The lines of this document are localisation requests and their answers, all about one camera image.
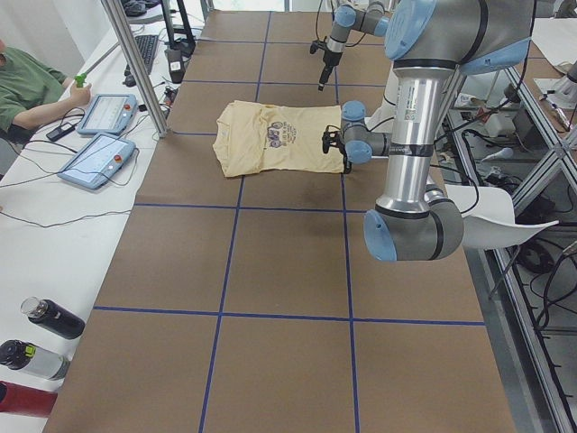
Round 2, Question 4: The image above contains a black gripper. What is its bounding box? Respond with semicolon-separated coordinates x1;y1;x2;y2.
339;146;353;174
317;47;342;91

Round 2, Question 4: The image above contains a cream long-sleeve graphic t-shirt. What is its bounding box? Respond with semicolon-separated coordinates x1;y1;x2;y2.
213;100;343;178

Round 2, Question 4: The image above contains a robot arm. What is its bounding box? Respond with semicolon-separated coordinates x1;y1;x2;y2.
328;1;536;262
309;1;389;91

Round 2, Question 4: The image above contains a person's hand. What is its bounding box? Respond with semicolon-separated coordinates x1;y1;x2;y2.
68;83;92;108

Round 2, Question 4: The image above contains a white plastic chair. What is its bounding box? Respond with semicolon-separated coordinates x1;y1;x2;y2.
445;184;559;250

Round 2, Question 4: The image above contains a black keyboard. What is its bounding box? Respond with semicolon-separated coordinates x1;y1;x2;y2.
134;34;159;74

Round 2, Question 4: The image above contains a far blue teach pendant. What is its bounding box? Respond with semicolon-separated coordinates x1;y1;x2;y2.
76;94;138;136

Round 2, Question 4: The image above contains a blue teach pendant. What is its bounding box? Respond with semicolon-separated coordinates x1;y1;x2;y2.
57;133;136;190
76;94;138;136

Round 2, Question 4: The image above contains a near blue teach pendant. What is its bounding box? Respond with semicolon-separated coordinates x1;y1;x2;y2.
57;133;136;190

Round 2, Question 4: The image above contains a green handheld tool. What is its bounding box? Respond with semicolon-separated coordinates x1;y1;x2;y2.
75;72;87;88

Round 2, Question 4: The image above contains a person in green shirt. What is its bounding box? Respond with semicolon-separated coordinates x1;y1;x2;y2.
1;44;79;144

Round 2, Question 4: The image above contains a black bottle clear cap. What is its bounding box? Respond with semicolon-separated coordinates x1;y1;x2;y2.
21;297;86;340

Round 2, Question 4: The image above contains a silver bottle green-black cap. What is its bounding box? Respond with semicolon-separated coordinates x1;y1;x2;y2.
1;340;70;381

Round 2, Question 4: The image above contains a red metal bottle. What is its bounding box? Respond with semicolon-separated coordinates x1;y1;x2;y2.
1;381;58;418

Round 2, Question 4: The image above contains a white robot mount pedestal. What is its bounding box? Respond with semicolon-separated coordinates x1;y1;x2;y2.
355;76;425;161

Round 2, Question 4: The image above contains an aluminium frame post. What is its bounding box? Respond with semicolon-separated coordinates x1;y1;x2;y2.
100;0;168;138

